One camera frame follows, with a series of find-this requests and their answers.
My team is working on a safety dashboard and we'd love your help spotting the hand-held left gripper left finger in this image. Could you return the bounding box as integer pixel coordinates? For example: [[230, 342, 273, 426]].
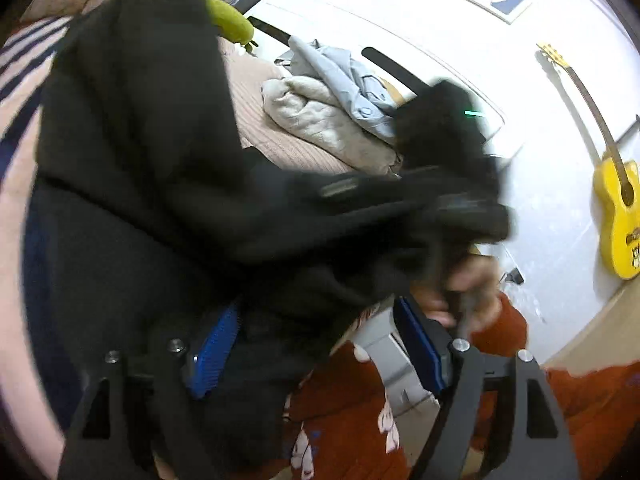
[[57, 305, 241, 480]]

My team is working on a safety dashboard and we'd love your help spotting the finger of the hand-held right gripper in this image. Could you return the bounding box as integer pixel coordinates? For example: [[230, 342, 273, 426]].
[[300, 170, 436, 211]]

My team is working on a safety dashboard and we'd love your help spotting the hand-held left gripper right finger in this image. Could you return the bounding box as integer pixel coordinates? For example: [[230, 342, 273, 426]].
[[392, 297, 581, 480]]

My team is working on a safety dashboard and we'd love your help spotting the black coat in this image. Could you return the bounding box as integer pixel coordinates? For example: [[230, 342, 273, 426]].
[[22, 0, 501, 476]]

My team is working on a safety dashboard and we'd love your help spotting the person's right forearm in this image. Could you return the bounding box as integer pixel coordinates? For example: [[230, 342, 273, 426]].
[[470, 292, 640, 480]]

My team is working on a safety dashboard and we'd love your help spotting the person's right hand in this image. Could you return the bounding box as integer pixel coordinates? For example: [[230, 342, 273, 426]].
[[412, 255, 503, 333]]

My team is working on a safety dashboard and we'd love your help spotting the grey panel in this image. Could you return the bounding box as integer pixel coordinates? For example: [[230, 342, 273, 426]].
[[357, 307, 443, 413]]

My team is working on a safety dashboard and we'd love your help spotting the beige garment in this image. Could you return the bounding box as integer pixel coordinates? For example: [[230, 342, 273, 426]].
[[261, 76, 401, 176]]

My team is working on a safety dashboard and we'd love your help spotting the ribbed pink pillow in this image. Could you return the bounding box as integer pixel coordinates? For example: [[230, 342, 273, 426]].
[[217, 37, 353, 176]]

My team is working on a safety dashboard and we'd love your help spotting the grey-blue garment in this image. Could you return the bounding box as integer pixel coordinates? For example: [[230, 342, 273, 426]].
[[287, 35, 401, 143]]

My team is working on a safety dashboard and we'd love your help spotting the red printed pajamas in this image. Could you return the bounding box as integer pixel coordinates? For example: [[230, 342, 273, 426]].
[[282, 310, 416, 480]]

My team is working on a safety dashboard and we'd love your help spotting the white bed headboard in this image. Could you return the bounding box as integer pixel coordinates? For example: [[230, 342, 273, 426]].
[[245, 0, 526, 161]]

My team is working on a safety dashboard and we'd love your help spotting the green plush toy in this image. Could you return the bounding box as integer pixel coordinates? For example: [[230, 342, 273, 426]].
[[205, 0, 258, 53]]

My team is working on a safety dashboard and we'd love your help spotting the yellow guitar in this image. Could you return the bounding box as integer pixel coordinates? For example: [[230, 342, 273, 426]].
[[536, 42, 640, 281]]

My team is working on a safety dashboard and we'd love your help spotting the striped bed sheet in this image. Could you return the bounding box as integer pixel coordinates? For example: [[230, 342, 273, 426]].
[[0, 12, 88, 476]]

